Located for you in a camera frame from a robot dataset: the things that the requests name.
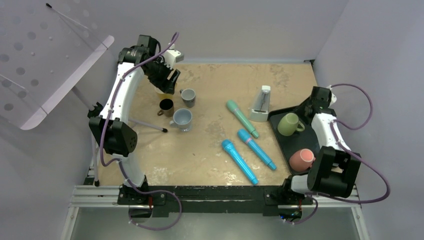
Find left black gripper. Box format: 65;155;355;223
145;57;180;95

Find dark blue-grey mug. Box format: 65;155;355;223
179;88;196;108

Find green cup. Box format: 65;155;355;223
277;112;306;137

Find brown mug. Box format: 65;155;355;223
157;98;174;118

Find light grey mug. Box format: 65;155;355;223
169;108;193;132

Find yellow cup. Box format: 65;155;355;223
154;87;174;100

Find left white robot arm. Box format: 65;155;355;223
88;32;184;205

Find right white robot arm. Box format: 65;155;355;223
275;86;361;204

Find pink mug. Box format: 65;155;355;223
289;148;316;172

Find black tray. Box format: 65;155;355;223
267;106;321;175

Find green toy microphone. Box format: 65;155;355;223
226;99;259;139

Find blue microphone pink band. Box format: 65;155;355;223
237;129;277;171

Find blue toy microphone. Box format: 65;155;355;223
221;139;259;185

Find black base bar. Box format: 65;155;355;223
117;185;313;218

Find white music stand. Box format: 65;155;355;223
0;0;148;188

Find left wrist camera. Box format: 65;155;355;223
162;49;185;69

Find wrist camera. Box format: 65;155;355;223
162;49;185;69
327;85;337;107

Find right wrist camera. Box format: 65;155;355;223
327;85;337;107

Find aluminium frame rail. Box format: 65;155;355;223
60;185;370;240

